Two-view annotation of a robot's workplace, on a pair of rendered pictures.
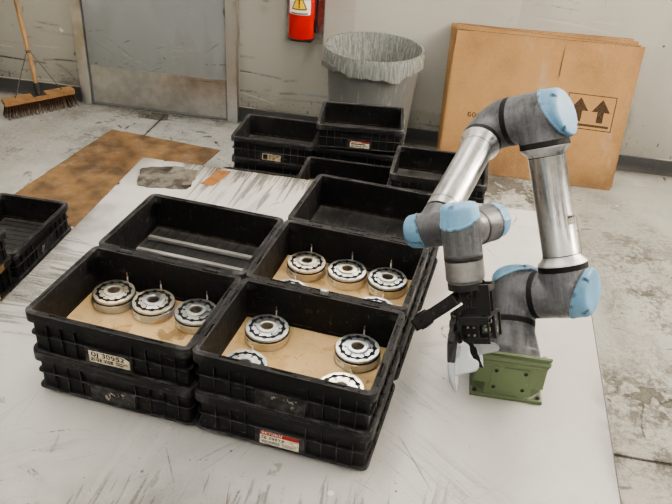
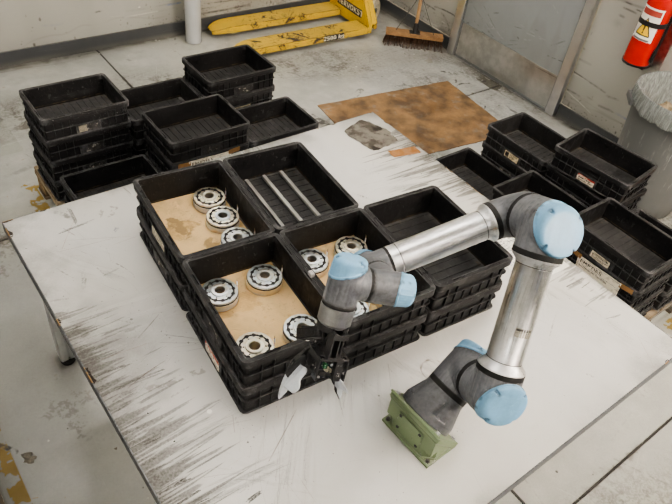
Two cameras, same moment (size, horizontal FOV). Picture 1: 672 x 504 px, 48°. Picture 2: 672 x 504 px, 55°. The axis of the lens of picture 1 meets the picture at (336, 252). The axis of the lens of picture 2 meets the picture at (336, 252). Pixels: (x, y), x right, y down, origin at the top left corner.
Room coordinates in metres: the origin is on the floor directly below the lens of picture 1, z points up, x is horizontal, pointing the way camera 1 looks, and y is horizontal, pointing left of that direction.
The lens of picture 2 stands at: (0.47, -0.81, 2.19)
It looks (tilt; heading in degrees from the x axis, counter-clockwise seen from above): 42 degrees down; 38
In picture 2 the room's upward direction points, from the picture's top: 9 degrees clockwise
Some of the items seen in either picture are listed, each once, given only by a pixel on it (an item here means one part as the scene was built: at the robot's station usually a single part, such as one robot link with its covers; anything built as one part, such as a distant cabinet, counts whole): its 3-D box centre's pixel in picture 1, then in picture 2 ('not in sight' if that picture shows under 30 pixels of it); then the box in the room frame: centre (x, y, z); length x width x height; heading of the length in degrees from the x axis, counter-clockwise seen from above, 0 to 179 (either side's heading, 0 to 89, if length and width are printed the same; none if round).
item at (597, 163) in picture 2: (358, 160); (588, 193); (3.37, -0.08, 0.37); 0.42 x 0.34 x 0.46; 81
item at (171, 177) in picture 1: (165, 175); (370, 133); (2.43, 0.63, 0.71); 0.22 x 0.19 x 0.01; 81
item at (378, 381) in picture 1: (303, 335); (262, 294); (1.31, 0.06, 0.92); 0.40 x 0.30 x 0.02; 76
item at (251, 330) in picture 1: (267, 328); (264, 276); (1.40, 0.15, 0.86); 0.10 x 0.10 x 0.01
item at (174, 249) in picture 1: (195, 251); (287, 197); (1.70, 0.37, 0.87); 0.40 x 0.30 x 0.11; 76
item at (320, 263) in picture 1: (306, 262); (351, 247); (1.69, 0.08, 0.86); 0.10 x 0.10 x 0.01
